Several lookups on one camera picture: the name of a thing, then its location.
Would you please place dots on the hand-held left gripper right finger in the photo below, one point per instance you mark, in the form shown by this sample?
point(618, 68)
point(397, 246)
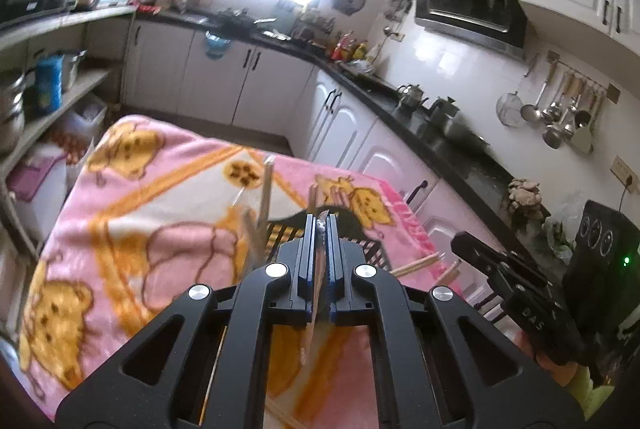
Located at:
point(334, 284)

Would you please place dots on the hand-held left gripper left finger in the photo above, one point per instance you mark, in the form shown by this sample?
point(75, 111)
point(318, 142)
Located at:
point(306, 284)

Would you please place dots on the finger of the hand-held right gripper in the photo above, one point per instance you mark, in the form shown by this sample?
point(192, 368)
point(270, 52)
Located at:
point(490, 259)

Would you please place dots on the dark green perforated utensil basket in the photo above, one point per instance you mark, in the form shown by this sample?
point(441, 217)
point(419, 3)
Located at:
point(287, 229)

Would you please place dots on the pile of chopsticks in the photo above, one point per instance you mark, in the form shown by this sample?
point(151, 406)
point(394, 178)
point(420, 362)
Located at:
point(266, 199)

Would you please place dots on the row of hanging kitchen utensils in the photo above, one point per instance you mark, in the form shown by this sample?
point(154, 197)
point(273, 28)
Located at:
point(552, 136)

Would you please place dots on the person's right hand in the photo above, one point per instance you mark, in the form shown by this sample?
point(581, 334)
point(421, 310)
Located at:
point(555, 374)

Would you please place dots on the bunch of garlic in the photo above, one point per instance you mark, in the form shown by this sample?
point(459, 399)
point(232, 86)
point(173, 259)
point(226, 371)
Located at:
point(525, 199)

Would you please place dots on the plastic bag of greens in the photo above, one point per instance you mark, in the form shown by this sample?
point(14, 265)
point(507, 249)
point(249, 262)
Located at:
point(560, 234)

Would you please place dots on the black countertop appliance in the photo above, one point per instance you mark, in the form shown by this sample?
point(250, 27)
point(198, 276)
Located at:
point(605, 269)

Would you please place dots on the black kitchen countertop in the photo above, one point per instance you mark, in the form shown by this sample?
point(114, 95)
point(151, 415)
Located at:
point(450, 159)

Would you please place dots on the black kettle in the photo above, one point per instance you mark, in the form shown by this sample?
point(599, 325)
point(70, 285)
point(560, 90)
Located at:
point(442, 109)

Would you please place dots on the pink printed blanket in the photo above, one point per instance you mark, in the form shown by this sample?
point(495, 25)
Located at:
point(165, 209)

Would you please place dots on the steel kettle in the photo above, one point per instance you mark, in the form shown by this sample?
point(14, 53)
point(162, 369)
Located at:
point(411, 96)

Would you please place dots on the group of condiment bottles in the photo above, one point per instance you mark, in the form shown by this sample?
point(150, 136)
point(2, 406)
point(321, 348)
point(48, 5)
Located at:
point(350, 49)

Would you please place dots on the blue hanging bin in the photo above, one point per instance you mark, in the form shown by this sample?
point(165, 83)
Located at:
point(217, 45)

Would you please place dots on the white lower cabinets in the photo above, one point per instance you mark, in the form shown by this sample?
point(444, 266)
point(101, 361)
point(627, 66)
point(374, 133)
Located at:
point(165, 69)

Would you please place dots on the black frying pan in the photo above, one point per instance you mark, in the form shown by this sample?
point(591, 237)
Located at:
point(240, 16)

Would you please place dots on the purple lidded box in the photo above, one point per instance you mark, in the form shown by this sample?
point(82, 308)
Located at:
point(30, 179)

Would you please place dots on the small steel pot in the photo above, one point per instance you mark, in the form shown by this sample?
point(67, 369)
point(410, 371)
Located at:
point(74, 69)

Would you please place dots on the blue canister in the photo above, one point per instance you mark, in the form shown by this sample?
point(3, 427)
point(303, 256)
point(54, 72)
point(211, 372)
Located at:
point(49, 84)

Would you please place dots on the stack of steel pots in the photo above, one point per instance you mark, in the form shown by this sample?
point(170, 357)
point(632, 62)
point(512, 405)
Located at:
point(12, 119)

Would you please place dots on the metal shelf rack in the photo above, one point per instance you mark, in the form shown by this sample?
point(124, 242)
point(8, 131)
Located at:
point(65, 21)

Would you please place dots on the wall power socket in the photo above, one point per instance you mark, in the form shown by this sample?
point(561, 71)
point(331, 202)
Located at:
point(622, 169)

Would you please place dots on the small wall fan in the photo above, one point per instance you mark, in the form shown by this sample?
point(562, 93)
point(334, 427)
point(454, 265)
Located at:
point(349, 0)

